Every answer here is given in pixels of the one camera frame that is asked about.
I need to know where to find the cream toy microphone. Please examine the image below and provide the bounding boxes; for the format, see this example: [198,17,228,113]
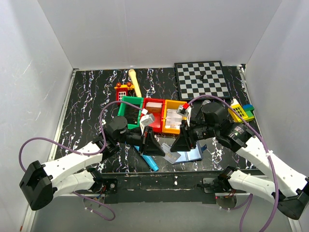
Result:
[128,69,142,98]

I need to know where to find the black toy microphone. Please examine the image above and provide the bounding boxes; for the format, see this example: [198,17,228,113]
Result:
[202,100,211,105]

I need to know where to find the black cards in green bin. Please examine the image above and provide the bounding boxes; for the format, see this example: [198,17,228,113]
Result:
[124,105,140,125]

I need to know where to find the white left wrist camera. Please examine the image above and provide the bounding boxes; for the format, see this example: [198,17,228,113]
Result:
[140,108,155,134]

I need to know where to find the black grey chessboard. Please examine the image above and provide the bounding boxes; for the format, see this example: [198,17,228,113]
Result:
[174,60,231,101]

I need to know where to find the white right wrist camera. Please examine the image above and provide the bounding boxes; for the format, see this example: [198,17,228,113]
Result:
[177,103,192,126]

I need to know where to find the red plastic bin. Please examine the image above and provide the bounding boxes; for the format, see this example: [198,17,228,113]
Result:
[142,98,165,133]

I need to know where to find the green plastic bin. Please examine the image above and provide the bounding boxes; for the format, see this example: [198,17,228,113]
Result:
[118,96,144,130]

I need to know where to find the yellow green toy brick house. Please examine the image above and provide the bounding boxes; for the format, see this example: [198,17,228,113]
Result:
[228,98,255,123]

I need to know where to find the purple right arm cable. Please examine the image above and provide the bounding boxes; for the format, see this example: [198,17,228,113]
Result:
[183,95,281,232]

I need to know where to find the cards in red bin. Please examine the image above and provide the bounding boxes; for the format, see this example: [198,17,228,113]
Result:
[145,101,163,114]

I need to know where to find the yellow plastic bin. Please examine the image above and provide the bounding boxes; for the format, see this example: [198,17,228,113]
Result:
[162,100,186,134]

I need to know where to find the light blue toy microphone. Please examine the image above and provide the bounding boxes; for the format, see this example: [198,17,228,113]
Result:
[134,145,159,172]

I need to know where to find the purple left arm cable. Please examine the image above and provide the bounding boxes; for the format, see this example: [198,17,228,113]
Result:
[19,101,148,221]

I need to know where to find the white VIP credit card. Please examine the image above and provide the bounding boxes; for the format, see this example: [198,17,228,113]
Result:
[162,143,181,164]

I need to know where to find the navy blue card holder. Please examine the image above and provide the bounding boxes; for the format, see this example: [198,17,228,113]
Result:
[174,142,208,164]

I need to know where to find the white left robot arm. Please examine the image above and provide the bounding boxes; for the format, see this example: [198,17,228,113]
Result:
[19,114,165,211]

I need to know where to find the red toy brick house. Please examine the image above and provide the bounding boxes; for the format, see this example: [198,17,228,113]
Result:
[114,82,134,101]

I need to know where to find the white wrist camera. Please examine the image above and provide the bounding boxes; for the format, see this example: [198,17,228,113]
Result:
[177,103,192,126]
[140,108,155,134]

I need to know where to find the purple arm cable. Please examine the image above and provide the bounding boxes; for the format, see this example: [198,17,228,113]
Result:
[183,95,281,232]
[19,101,148,221]

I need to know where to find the white cards in yellow bin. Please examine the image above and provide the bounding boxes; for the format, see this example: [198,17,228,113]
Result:
[165,109,183,129]

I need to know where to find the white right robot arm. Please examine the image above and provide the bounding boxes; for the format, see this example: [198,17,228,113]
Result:
[170,102,309,220]

